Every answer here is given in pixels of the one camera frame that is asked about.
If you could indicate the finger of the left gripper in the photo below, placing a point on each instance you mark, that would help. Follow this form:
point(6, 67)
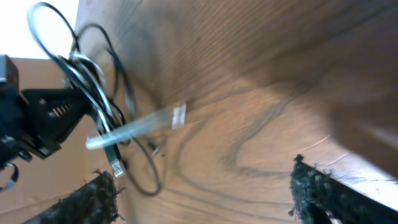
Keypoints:
point(55, 112)

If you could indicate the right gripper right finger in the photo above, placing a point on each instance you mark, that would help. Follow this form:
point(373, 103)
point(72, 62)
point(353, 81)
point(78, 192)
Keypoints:
point(319, 198)

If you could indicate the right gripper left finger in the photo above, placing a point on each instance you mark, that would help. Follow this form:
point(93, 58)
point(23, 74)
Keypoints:
point(94, 203)

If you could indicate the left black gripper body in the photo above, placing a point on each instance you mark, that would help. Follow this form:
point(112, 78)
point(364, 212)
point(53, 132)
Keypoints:
point(18, 135)

